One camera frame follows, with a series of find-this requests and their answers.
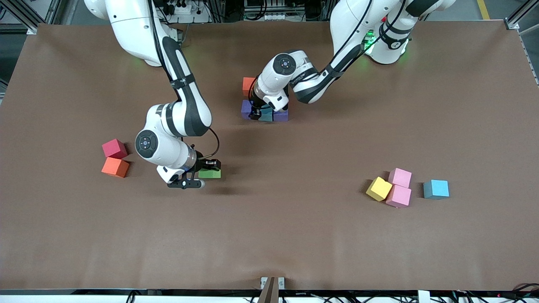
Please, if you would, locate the dark purple foam cube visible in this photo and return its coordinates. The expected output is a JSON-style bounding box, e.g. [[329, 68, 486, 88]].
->
[[241, 100, 258, 120]]

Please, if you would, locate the yellow foam cube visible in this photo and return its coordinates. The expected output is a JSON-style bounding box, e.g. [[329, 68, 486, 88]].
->
[[366, 176, 393, 202]]

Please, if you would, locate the pink foam cube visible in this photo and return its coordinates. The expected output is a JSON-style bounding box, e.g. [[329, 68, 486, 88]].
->
[[388, 167, 412, 189], [385, 184, 412, 209]]

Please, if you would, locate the brown table cover sheet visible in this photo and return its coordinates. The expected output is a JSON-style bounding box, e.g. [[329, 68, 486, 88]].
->
[[0, 20, 539, 292]]

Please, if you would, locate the crimson foam cube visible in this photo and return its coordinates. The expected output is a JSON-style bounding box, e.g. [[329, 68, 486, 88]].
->
[[101, 138, 128, 160]]

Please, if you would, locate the metal equipment rack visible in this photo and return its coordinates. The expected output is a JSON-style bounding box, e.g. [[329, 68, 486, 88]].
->
[[243, 0, 310, 21]]

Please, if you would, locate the white power strip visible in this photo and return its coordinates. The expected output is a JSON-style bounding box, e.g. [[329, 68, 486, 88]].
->
[[168, 0, 212, 24]]

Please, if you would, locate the metal bracket with brown post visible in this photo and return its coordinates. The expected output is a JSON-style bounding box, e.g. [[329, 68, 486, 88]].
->
[[260, 276, 286, 303]]

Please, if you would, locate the aluminium frame profile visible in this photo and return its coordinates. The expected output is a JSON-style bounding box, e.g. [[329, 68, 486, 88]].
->
[[504, 0, 539, 87], [0, 0, 64, 35]]

